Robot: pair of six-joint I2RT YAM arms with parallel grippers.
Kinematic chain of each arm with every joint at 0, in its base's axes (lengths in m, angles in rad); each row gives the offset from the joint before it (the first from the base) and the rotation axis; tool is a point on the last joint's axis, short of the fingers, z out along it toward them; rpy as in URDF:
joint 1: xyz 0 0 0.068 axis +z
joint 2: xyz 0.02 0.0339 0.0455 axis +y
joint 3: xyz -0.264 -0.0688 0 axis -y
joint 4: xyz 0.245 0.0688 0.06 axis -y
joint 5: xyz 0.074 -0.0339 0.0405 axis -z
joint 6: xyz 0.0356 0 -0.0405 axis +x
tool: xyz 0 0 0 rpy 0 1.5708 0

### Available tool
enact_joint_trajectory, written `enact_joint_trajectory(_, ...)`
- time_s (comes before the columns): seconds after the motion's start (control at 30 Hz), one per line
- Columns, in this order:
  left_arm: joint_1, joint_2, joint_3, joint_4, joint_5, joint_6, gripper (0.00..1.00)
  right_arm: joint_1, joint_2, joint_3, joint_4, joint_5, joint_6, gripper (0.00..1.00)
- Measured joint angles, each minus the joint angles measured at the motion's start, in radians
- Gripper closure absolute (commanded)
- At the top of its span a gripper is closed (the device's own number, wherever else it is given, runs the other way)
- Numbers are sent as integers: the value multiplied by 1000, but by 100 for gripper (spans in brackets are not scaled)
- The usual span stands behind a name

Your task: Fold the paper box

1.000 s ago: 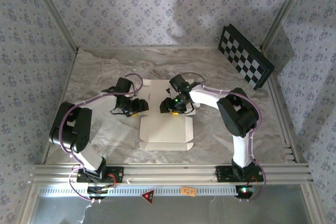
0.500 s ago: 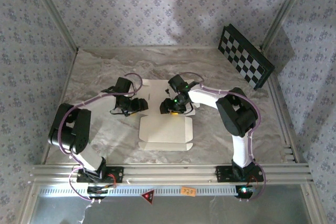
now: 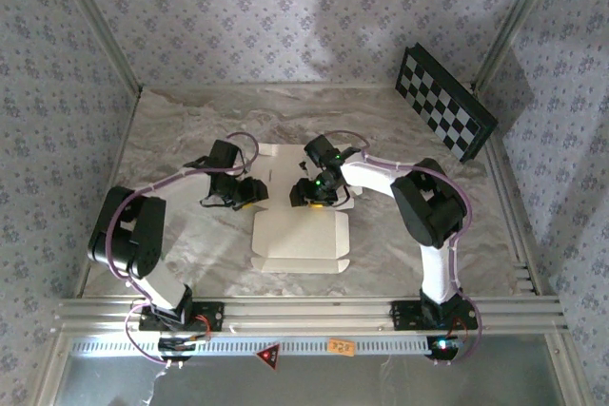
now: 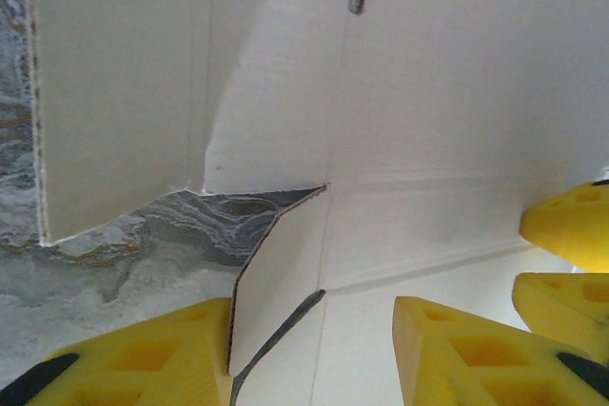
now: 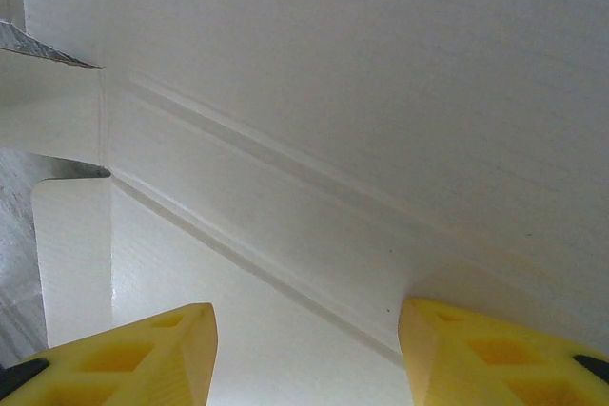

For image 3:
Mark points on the white and lilac paper box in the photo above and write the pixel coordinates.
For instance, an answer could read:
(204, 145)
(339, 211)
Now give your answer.
(300, 235)

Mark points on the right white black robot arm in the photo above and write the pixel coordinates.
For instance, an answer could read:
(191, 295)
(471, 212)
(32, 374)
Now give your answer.
(428, 216)

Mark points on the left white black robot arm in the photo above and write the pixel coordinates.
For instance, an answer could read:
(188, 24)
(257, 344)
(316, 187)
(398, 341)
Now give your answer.
(138, 239)

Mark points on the orange paper label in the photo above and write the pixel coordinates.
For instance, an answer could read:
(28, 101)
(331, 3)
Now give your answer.
(342, 346)

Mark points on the red triangle warning sticker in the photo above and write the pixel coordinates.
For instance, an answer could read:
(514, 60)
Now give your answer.
(268, 356)

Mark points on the black white checkerboard panel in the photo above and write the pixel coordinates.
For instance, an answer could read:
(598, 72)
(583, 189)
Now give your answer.
(442, 102)

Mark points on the grey metal sheet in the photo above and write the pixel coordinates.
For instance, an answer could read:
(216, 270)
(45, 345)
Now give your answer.
(333, 382)

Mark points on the aluminium profile rail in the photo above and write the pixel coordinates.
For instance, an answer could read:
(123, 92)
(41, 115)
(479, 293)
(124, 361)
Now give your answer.
(304, 313)

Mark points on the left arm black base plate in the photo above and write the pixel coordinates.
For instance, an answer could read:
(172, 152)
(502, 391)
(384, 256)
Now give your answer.
(214, 315)

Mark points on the left aluminium side rail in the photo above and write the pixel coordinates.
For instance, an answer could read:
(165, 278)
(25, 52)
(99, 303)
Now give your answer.
(118, 163)

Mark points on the aluminium side rail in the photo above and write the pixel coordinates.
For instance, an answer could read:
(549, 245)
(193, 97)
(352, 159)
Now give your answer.
(499, 173)
(118, 163)

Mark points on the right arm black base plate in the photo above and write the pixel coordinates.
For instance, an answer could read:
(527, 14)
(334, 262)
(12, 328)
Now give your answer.
(404, 315)

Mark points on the right aluminium side rail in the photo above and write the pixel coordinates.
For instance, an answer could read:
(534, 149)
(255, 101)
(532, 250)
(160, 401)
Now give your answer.
(499, 173)

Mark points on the left aluminium frame post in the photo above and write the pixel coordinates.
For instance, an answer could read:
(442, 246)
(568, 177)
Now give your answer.
(97, 21)

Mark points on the aluminium frame post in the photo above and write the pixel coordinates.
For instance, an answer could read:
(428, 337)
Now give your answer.
(97, 21)
(515, 21)

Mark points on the right aluminium frame post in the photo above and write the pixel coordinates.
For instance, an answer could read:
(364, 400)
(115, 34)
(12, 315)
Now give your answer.
(515, 21)

